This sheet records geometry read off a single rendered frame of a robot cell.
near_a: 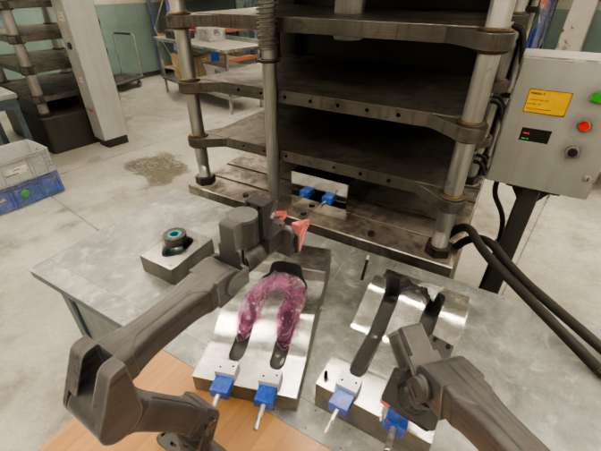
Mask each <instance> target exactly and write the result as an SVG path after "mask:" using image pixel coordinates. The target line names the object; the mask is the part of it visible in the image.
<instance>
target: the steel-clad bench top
mask: <svg viewBox="0 0 601 451"><path fill-rule="evenodd" d="M232 208H233V207H230V206H227V205H225V204H222V203H219V202H216V201H213V200H209V199H206V198H203V197H200V196H198V195H195V194H192V193H188V192H186V191H181V190H178V189H173V190H172V191H170V192H168V193H166V194H164V195H163V196H161V197H159V198H157V199H155V200H153V201H151V202H150V203H148V204H146V205H145V206H143V207H141V208H138V209H136V210H135V211H133V212H131V213H130V214H128V215H126V216H125V217H122V218H120V219H118V220H117V221H115V222H113V223H112V224H110V225H108V226H106V227H104V228H102V229H100V230H98V231H97V232H95V233H94V234H91V235H90V236H88V237H86V238H84V239H82V240H80V241H79V242H77V243H75V244H73V245H71V246H70V247H68V248H66V249H64V250H62V251H60V252H58V253H57V254H55V255H53V256H52V257H50V258H48V259H46V260H43V261H42V262H40V263H38V264H37V265H35V266H34V267H32V268H29V271H31V272H32V273H34V274H36V275H37V276H39V277H42V278H43V279H45V280H46V281H47V282H49V283H51V284H52V285H55V286H56V287H58V288H60V289H61V290H63V291H65V292H66V293H68V294H69V295H71V296H73V297H74V298H76V299H78V300H80V301H81V302H84V303H85V304H87V305H88V306H89V307H91V308H93V309H94V310H96V311H98V312H100V313H102V314H103V315H105V316H107V317H108V318H109V319H111V320H113V321H115V322H117V323H118V324H120V325H122V326H125V325H126V324H128V323H129V322H131V321H133V320H134V319H136V318H137V317H138V316H139V315H141V314H142V313H143V312H145V311H147V310H148V309H149V308H151V307H152V306H153V305H155V304H156V303H158V302H159V301H161V300H162V299H163V298H165V297H166V296H167V295H168V294H169V293H171V292H172V291H173V290H174V289H175V288H176V287H177V286H178V285H179V284H180V283H181V282H182V281H183V280H182V281H181V282H179V283H178V284H177V285H172V284H170V283H168V282H166V281H165V280H163V279H161V278H158V277H155V276H153V275H151V274H149V273H148V272H146V271H144V268H143V266H142V262H141V259H140V255H141V254H142V253H144V252H145V251H147V250H149V249H150V248H152V247H153V246H155V245H156V244H158V243H160V242H161V241H163V240H164V239H163V233H164V232H165V231H166V230H168V229H171V228H175V227H180V228H182V227H184V228H186V229H189V230H191V231H193V232H196V233H198V234H202V235H205V236H207V237H209V238H212V239H213V244H214V250H215V253H216V252H217V253H219V248H218V244H219V243H220V242H221V241H220V233H219V226H218V224H219V222H220V220H222V219H223V218H225V217H226V213H227V212H228V211H229V210H230V209H232ZM302 245H305V246H311V247H318V248H325V249H331V261H330V275H329V278H328V282H327V286H326V293H325V297H324V301H323V304H322V306H323V307H326V311H321V312H320V315H319V320H318V324H317V330H316V334H315V337H314V341H313V345H312V349H311V353H310V357H309V363H308V367H307V370H306V374H305V379H304V382H303V386H302V390H301V393H300V400H299V403H298V408H297V411H296V412H295V411H291V410H287V409H283V408H279V407H274V408H273V410H268V409H265V411H266V412H268V413H270V414H272V415H274V416H275V417H276V418H278V419H279V420H281V421H283V422H285V423H287V424H288V425H290V426H292V427H294V428H295V429H296V430H298V431H300V432H302V433H303V434H305V435H307V436H308V437H310V438H312V439H314V440H316V441H317V442H318V443H320V444H321V445H323V446H325V447H327V448H329V449H331V450H332V451H384V447H385V443H383V442H381V441H379V440H377V439H376V438H373V437H371V436H369V435H368V434H367V433H365V432H363V431H361V430H358V429H357V428H355V427H353V426H351V425H350V424H349V423H347V422H345V421H342V420H340V419H339V418H336V420H335V422H334V425H333V426H332V428H331V430H330V431H329V433H328V434H327V435H326V434H325V433H324V431H325V428H326V426H327V424H328V422H329V421H330V420H329V419H330V417H331V415H332V414H331V413H328V412H326V411H324V410H322V409H321V408H319V407H317V406H315V394H316V382H317V380H318V378H319V377H320V375H321V373H322V372H323V370H324V368H325V367H326V365H327V364H328V362H329V360H330V359H331V357H332V355H333V354H334V352H335V350H336V349H337V347H338V345H339V344H340V343H341V341H342V340H343V338H344V336H345V334H346V333H347V331H348V329H349V328H350V326H351V323H352V322H353V320H354V318H355V316H356V313H357V311H358V309H359V306H360V304H361V301H362V299H363V297H364V294H365V292H366V291H367V289H368V286H369V284H370V282H371V280H372V279H373V278H374V276H375V275H378V276H381V277H382V276H383V274H384V273H385V271H386V269H390V270H392V271H395V272H398V273H401V274H404V275H406V276H409V277H414V278H417V279H419V280H422V281H425V282H427V283H430V284H432V285H437V286H440V287H443V288H445V289H448V290H451V291H454V292H456V293H459V294H464V295H466V296H469V298H470V300H469V304H468V307H469V310H468V314H467V318H466V321H465V324H464V328H463V330H462V334H461V339H460V343H459V345H458V348H457V352H456V354H455V355H456V356H457V355H461V356H463V357H465V358H466V359H467V360H469V361H470V362H471V363H472V364H473V365H474V366H475V367H476V368H477V369H478V370H480V371H481V372H482V373H483V374H484V375H485V378H484V380H485V381H486V382H487V383H488V384H489V385H490V386H491V387H492V388H493V390H494V391H495V393H496V394H497V396H498V397H499V398H500V400H501V401H502V402H503V403H504V405H505V406H506V407H507V408H508V409H509V410H510V411H511V412H512V413H513V414H514V415H515V416H516V417H517V418H518V419H519V420H520V421H521V422H522V423H523V424H524V425H525V426H526V427H527V428H528V429H529V430H530V431H531V432H532V433H533V434H535V435H536V436H537V437H538V438H539V439H540V440H541V441H542V442H543V443H544V444H545V445H546V446H547V447H548V448H549V449H550V450H551V451H601V380H600V379H599V378H598V377H597V376H596V375H595V374H594V373H593V372H592V371H591V370H590V369H589V368H588V367H587V366H586V365H585V364H584V362H583V361H582V360H581V359H580V358H579V357H578V356H577V355H576V354H575V353H574V352H573V351H572V350H571V349H570V348H569V347H568V346H567V345H566V344H565V343H564V342H563V341H562V340H561V339H560V338H559V337H558V335H557V334H556V333H555V332H554V331H553V330H552V329H551V328H550V327H549V326H548V325H547V324H546V323H545V322H544V321H543V320H542V319H541V318H540V317H539V316H538V315H537V314H536V313H535V312H534V311H533V310H532V309H531V308H530V307H529V306H528V304H526V303H524V302H519V301H516V300H514V299H511V298H508V297H505V296H502V295H500V294H495V293H492V292H489V291H486V290H483V289H480V288H477V287H475V286H472V285H467V284H464V283H462V282H459V281H456V280H453V279H451V278H448V277H443V276H440V275H438V274H435V273H432V272H429V271H426V270H423V269H420V268H415V267H413V266H410V265H407V264H404V263H401V262H399V261H398V262H397V261H396V260H391V259H388V258H386V257H383V256H380V255H377V254H375V253H372V252H369V251H364V250H361V249H358V248H355V247H352V246H350V245H347V244H344V243H339V242H337V241H334V240H331V239H328V238H325V237H323V236H320V235H317V234H313V233H309V232H306V233H305V234H304V238H303V242H302ZM367 255H369V260H368V265H367V269H366V273H365V276H364V279H363V280H360V278H361V275H362V271H363V269H364V265H365V262H366V258H367ZM220 310H221V309H220V308H218V307H217V308H216V309H215V310H214V311H212V312H211V313H209V314H207V315H205V316H203V317H202V318H200V319H198V320H197V321H196V322H194V323H193V324H191V325H190V326H189V327H188V328H186V329H185V330H184V331H183V332H182V333H181V334H180V335H178V336H177V337H176V338H175V339H174V340H173V341H172V342H171V343H169V344H168V345H167V346H166V347H165V348H163V349H162V350H164V351H166V352H167V353H169V354H171V355H172V356H174V357H175V358H177V359H179V360H180V361H182V362H184V363H186V364H188V365H190V366H191V367H192V368H194V369H196V368H197V366H198V364H199V361H200V359H201V358H202V356H203V354H204V352H205V351H206V349H207V346H208V344H209V342H210V340H211V338H212V336H213V334H214V331H215V328H216V323H217V320H218V317H219V313H220ZM429 451H478V450H477V449H476V448H475V447H474V446H473V445H472V444H471V443H470V442H469V441H468V440H467V439H466V438H465V437H464V436H463V435H462V434H461V433H460V432H459V431H458V430H456V429H455V428H453V427H452V426H451V425H450V424H449V423H448V421H447V420H446V419H444V420H441V421H439V420H438V423H437V425H436V431H435V435H434V437H433V441H432V445H431V447H430V449H429Z"/></svg>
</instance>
